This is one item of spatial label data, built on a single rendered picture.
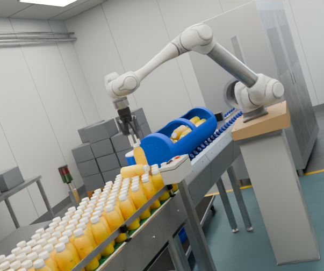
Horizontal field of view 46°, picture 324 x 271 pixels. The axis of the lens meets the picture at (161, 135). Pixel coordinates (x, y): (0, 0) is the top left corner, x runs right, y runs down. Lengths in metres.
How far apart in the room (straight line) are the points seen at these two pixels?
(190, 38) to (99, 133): 4.25
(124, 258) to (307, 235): 1.53
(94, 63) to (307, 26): 4.30
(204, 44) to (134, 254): 1.24
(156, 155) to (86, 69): 6.23
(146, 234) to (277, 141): 1.18
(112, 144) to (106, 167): 0.42
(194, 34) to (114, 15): 6.06
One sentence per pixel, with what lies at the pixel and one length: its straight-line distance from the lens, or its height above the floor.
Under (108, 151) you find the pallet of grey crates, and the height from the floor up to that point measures 0.72.
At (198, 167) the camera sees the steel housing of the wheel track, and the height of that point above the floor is 0.87.
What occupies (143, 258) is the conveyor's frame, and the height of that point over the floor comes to 0.78.
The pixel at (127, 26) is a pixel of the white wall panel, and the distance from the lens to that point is 8.18.
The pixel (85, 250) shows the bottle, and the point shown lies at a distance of 1.71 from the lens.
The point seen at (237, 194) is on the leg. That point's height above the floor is 0.37.
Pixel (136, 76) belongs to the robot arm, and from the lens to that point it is 2.13.
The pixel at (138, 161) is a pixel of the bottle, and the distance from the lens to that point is 2.29.
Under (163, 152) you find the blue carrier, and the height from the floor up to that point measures 1.10.
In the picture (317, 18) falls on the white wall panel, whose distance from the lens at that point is 7.56.
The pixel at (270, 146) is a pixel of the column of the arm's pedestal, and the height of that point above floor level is 0.88.
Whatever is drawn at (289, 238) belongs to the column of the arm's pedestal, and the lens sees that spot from 2.98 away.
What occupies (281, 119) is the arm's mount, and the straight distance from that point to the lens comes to 2.60.
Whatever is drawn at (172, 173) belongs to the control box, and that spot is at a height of 1.06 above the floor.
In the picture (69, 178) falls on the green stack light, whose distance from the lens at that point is 2.41.
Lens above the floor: 1.57
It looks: 8 degrees down
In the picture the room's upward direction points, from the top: 19 degrees counter-clockwise
